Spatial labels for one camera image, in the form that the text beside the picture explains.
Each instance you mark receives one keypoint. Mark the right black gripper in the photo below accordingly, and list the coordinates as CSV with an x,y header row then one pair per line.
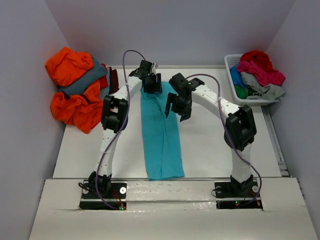
x,y
185,112

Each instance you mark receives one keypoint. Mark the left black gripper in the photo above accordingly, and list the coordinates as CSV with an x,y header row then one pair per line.
x,y
152,89

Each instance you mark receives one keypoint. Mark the teal t shirt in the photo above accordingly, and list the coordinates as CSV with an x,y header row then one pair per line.
x,y
160,136

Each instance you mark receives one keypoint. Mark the orange t shirt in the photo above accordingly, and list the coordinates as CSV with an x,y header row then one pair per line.
x,y
82,111

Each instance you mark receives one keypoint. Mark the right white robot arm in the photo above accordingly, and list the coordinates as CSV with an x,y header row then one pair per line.
x,y
238,123

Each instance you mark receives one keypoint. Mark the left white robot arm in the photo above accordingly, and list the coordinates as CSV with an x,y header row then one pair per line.
x,y
114,119

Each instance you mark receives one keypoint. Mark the dark red folded shirt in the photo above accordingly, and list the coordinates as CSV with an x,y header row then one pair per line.
x,y
112,78

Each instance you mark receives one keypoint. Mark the blue t shirt in basket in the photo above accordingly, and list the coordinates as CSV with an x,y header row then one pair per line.
x,y
236,77

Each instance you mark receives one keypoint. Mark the green garment in basket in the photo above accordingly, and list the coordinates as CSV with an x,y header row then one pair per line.
x,y
241,92

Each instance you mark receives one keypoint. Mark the white plastic laundry basket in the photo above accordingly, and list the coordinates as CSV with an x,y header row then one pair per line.
x,y
231,60

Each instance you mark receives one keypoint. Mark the magenta t shirt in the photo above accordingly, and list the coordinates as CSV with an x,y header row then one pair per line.
x,y
262,76

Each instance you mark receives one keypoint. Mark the red t shirt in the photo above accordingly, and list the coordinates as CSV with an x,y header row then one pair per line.
x,y
260,58

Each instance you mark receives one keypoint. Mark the grey t shirt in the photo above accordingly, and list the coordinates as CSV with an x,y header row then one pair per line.
x,y
269,92

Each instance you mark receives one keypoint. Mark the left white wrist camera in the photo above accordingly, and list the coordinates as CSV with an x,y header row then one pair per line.
x,y
153,69

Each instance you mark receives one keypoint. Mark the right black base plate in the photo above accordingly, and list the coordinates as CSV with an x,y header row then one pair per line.
x,y
227,199

